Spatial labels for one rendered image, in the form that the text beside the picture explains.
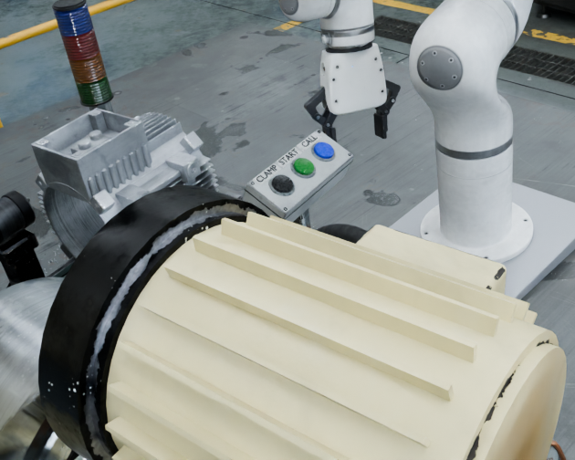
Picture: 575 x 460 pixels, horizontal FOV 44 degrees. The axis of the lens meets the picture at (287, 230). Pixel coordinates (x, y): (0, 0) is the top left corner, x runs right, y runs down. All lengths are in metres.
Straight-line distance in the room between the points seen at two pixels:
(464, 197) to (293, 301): 0.85
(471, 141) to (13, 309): 0.70
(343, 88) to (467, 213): 0.28
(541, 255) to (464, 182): 0.19
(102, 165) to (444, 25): 0.49
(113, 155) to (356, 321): 0.72
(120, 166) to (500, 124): 0.56
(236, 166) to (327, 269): 1.21
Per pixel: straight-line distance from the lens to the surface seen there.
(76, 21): 1.35
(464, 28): 0.99
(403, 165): 1.51
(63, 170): 1.01
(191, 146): 1.08
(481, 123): 1.09
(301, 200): 0.97
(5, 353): 0.68
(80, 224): 1.16
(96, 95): 1.40
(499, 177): 1.17
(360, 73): 1.16
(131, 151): 1.03
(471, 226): 1.21
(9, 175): 1.76
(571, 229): 1.30
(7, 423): 0.64
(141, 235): 0.39
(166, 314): 0.36
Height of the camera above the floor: 1.58
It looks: 36 degrees down
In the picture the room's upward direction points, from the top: 8 degrees counter-clockwise
